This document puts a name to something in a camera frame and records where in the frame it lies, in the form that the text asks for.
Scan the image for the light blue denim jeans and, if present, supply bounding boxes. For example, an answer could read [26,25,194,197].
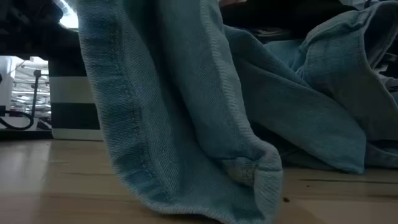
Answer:
[74,0,398,224]

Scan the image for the black pole stand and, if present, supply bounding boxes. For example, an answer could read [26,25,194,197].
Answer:
[32,70,42,118]

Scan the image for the black looped cable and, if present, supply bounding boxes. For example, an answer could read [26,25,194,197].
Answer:
[0,110,35,131]

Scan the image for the black metal table frame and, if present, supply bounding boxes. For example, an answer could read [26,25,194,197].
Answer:
[0,129,53,140]

